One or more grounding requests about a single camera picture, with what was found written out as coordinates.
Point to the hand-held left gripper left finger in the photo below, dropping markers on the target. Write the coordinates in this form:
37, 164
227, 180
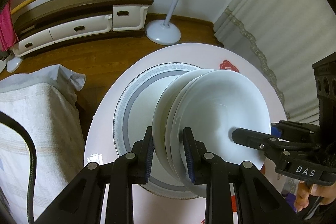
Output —
150, 155

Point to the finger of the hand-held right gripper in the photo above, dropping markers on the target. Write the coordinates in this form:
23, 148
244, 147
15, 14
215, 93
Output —
252, 138
296, 132

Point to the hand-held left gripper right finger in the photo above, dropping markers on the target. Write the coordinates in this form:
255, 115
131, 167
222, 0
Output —
189, 155

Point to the large white bowl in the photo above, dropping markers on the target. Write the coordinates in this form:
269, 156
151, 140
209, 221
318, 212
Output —
161, 113

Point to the person's right hand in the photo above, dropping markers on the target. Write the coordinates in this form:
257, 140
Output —
302, 195

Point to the pink printed tablecloth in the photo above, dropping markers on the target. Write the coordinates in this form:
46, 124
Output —
105, 134

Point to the white towel blanket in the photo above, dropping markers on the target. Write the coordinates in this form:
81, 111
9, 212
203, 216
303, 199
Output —
39, 121

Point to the white curtain with patterned trim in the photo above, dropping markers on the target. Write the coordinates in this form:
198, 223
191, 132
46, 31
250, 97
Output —
275, 16

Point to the small white round object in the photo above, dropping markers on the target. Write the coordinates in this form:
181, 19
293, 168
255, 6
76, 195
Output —
14, 65

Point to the pink cloth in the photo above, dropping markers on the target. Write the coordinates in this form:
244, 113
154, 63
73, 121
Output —
6, 27

